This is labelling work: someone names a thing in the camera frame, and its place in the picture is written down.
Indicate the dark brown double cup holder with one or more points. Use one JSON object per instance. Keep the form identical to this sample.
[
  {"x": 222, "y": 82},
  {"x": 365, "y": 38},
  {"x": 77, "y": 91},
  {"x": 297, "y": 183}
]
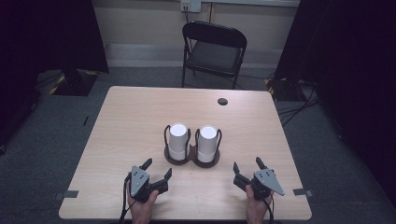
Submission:
[{"x": 193, "y": 155}]

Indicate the black stand base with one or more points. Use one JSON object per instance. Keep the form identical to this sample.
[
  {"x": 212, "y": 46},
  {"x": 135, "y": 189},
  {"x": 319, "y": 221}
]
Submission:
[
  {"x": 74, "y": 82},
  {"x": 281, "y": 90}
]

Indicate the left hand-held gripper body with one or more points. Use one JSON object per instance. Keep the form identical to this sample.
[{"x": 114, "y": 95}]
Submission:
[{"x": 139, "y": 182}]

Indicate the black curtain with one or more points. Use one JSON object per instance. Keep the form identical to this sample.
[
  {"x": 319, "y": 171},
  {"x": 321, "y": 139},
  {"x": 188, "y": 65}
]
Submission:
[
  {"x": 351, "y": 62},
  {"x": 46, "y": 37}
]

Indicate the white paper cup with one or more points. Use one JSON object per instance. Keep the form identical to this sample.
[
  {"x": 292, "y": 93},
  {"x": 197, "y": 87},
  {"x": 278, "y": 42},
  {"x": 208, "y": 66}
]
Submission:
[{"x": 208, "y": 137}]

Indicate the black folding chair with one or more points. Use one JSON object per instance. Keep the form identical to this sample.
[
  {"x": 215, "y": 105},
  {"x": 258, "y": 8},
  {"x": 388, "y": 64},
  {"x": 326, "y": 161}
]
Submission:
[{"x": 214, "y": 56}]

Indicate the small black floor marker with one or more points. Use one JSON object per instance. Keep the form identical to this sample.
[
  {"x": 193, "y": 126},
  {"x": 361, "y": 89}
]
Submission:
[{"x": 85, "y": 121}]

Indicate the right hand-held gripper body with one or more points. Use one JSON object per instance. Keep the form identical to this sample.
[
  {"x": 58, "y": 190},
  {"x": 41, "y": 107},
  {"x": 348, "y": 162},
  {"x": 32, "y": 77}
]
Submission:
[{"x": 264, "y": 183}]

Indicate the person's left hand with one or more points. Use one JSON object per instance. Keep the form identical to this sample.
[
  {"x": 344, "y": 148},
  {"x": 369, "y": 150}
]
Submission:
[{"x": 142, "y": 207}]

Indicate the person's right hand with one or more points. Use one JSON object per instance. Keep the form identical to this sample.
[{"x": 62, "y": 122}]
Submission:
[{"x": 255, "y": 205}]

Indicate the white wall outlet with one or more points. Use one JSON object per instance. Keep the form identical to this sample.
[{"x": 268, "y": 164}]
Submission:
[{"x": 190, "y": 5}]

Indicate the black table grommet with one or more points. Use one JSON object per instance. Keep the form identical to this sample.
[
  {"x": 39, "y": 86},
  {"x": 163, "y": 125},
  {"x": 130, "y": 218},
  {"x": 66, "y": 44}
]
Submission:
[{"x": 222, "y": 101}]

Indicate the grey tape strip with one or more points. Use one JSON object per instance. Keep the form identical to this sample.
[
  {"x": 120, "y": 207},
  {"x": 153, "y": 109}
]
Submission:
[
  {"x": 302, "y": 192},
  {"x": 67, "y": 194}
]

